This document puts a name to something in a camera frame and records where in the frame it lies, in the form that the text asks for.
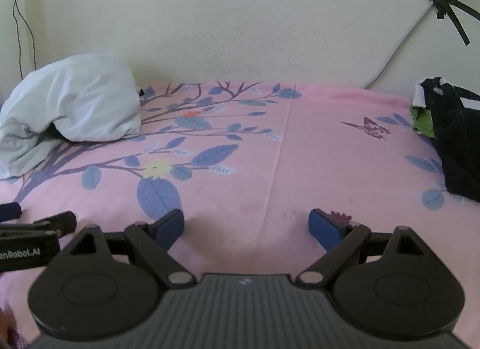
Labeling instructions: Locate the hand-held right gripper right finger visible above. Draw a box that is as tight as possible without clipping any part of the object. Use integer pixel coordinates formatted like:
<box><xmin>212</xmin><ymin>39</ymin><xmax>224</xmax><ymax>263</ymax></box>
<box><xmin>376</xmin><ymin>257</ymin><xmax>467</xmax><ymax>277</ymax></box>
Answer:
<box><xmin>296</xmin><ymin>208</ymin><xmax>432</xmax><ymax>290</ymax></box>

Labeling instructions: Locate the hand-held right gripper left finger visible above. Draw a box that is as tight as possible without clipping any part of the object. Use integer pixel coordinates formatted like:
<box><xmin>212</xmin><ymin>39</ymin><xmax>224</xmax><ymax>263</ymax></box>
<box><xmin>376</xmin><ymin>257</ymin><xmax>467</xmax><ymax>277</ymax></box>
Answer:
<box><xmin>70</xmin><ymin>209</ymin><xmax>198</xmax><ymax>290</ymax></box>

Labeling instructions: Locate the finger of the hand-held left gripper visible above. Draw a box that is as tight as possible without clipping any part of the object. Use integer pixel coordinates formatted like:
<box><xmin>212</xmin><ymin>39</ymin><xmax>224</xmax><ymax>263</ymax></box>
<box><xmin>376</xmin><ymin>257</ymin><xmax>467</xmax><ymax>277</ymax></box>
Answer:
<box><xmin>0</xmin><ymin>201</ymin><xmax>22</xmax><ymax>223</ymax></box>
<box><xmin>34</xmin><ymin>211</ymin><xmax>78</xmax><ymax>238</ymax></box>

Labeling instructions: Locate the pink floral blanket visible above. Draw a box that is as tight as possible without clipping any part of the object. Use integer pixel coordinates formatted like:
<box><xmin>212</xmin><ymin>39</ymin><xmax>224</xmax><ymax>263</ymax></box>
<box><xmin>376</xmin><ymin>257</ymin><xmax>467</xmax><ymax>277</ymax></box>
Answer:
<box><xmin>0</xmin><ymin>81</ymin><xmax>480</xmax><ymax>349</ymax></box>

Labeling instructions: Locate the white bedding bundle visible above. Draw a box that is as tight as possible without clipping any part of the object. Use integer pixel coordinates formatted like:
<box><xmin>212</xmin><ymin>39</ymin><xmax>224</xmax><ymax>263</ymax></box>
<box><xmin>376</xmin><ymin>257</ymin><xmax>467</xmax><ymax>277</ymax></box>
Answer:
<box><xmin>0</xmin><ymin>53</ymin><xmax>142</xmax><ymax>179</ymax></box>

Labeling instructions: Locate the green cloth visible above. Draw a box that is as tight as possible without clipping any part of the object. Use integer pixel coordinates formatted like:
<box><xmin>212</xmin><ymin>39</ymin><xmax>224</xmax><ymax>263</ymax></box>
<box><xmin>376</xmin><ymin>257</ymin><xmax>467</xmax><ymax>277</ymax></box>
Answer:
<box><xmin>410</xmin><ymin>105</ymin><xmax>436</xmax><ymax>139</ymax></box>

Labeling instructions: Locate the black white-striped garment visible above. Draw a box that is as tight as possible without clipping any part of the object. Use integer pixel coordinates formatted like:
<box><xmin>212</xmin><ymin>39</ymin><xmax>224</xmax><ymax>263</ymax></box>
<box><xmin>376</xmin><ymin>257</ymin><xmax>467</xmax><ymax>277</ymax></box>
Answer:
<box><xmin>412</xmin><ymin>77</ymin><xmax>480</xmax><ymax>198</ymax></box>

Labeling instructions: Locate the black wall cable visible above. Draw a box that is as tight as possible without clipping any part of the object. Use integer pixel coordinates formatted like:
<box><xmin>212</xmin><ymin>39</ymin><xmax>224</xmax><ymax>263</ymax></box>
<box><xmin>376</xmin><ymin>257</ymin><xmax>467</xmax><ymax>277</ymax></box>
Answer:
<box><xmin>8</xmin><ymin>0</ymin><xmax>37</xmax><ymax>77</ymax></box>

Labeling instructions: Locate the grey wall cable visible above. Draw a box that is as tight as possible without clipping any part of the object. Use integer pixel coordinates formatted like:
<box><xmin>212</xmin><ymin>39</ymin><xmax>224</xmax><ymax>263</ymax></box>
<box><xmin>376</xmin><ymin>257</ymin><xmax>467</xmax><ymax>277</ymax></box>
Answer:
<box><xmin>361</xmin><ymin>0</ymin><xmax>445</xmax><ymax>89</ymax></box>

